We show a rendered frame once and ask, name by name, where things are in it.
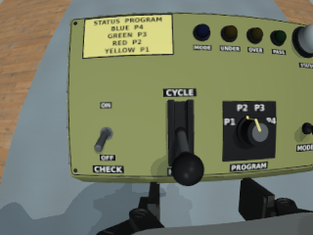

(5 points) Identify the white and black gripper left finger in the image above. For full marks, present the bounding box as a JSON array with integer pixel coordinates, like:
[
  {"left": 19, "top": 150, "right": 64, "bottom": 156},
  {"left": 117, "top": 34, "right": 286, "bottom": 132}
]
[{"left": 96, "top": 182, "right": 164, "bottom": 235}]

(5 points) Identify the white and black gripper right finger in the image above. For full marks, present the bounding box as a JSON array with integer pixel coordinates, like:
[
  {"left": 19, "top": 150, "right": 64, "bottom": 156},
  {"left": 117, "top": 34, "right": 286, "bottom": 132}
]
[{"left": 239, "top": 177, "right": 313, "bottom": 221}]

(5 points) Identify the olive green control console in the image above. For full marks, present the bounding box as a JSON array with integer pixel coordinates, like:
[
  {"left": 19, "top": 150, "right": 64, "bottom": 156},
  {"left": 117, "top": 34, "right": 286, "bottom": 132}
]
[{"left": 67, "top": 13, "right": 313, "bottom": 186}]

